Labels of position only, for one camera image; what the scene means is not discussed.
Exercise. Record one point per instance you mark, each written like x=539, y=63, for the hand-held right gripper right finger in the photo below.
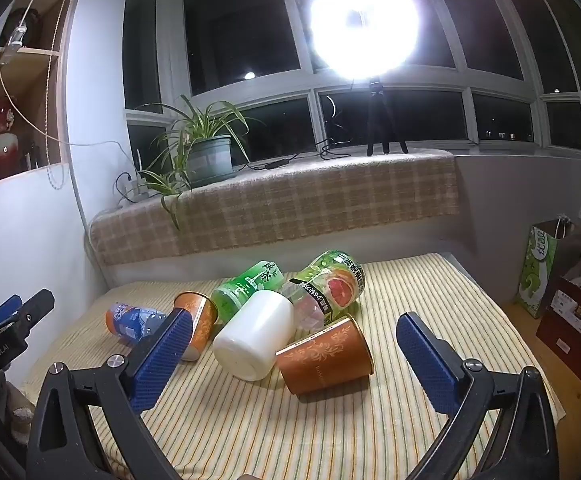
x=425, y=365

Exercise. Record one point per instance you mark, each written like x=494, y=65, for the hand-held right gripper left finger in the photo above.
x=163, y=360

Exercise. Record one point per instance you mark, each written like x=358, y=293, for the orange patterned paper cup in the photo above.
x=203, y=320
x=320, y=360

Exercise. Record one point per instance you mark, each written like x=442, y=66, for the white cup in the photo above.
x=255, y=335

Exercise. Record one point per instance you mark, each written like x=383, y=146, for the clear plastic cup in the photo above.
x=308, y=312

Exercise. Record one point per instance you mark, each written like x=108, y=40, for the person's left hand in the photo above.
x=14, y=402

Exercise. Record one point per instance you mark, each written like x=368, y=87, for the blue labelled plastic bottle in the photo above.
x=130, y=321

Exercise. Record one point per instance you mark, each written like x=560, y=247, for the green tea bottle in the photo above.
x=243, y=285

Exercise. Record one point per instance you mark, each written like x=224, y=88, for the green bottle with grapefruit label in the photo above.
x=340, y=285

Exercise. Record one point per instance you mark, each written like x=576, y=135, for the yellow striped table mat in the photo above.
x=320, y=435

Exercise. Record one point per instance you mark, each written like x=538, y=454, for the brown cardboard box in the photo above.
x=565, y=345

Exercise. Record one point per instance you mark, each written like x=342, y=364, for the green paper bag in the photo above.
x=535, y=270

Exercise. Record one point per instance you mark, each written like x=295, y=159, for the white power strip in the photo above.
x=135, y=192

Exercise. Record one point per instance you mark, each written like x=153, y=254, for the beige checked cloth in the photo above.
x=295, y=200

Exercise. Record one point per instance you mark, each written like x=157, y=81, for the potted spider plant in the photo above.
x=210, y=155

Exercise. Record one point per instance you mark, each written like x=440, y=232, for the wooden shelf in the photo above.
x=40, y=90

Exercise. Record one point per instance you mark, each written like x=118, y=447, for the black tripod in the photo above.
x=376, y=110

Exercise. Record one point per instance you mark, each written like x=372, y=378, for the white plug adapter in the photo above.
x=13, y=42

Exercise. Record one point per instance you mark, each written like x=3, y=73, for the white window frame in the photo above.
x=310, y=85

